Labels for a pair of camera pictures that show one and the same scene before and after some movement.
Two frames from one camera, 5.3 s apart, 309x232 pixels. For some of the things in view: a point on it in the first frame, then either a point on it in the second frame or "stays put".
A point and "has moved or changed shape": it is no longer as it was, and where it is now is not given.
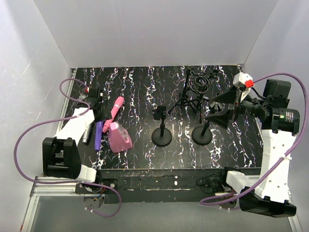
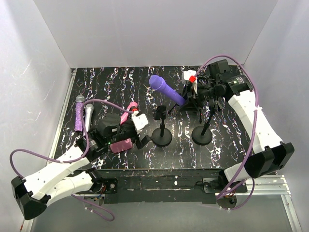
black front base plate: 159,185 stays put
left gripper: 102,111 → 134,132
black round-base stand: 161,137 stays put
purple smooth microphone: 98,136 has moved or changed shape
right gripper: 234,108 → 191,94
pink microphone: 119,102 → 124,116
